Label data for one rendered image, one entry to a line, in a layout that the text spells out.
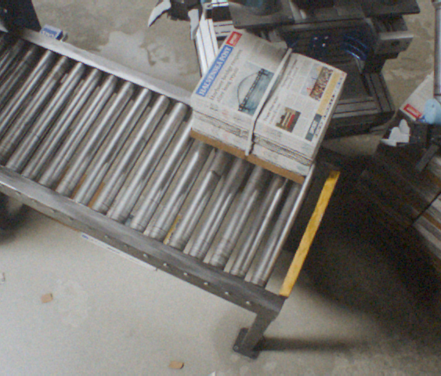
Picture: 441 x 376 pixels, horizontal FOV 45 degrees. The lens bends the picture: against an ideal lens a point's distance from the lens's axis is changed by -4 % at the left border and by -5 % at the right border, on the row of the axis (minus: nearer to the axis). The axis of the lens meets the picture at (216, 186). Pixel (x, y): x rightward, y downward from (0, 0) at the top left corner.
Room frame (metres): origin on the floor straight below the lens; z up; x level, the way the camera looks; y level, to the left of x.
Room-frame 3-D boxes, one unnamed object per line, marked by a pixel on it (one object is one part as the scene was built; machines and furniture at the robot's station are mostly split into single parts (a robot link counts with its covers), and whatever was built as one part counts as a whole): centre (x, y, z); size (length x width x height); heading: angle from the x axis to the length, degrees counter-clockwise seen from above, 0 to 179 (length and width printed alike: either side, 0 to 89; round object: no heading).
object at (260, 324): (0.35, -0.18, 0.34); 0.06 x 0.06 x 0.68; 69
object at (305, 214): (0.82, -0.36, 0.34); 0.06 x 0.06 x 0.68; 69
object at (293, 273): (0.56, -0.29, 0.81); 0.43 x 0.03 x 0.02; 159
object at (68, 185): (0.84, 0.39, 0.77); 0.47 x 0.05 x 0.05; 159
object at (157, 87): (1.05, 0.24, 0.74); 1.34 x 0.05 x 0.12; 69
